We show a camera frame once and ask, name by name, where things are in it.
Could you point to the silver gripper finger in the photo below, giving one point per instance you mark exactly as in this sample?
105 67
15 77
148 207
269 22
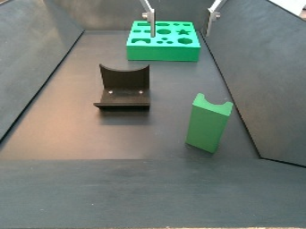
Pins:
149 15
214 14

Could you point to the green arch block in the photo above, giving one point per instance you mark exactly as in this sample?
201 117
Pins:
208 122

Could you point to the green shape sorter board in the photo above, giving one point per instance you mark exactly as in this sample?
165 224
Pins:
174 43

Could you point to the black curved holder stand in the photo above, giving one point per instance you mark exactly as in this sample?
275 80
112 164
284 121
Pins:
126 88

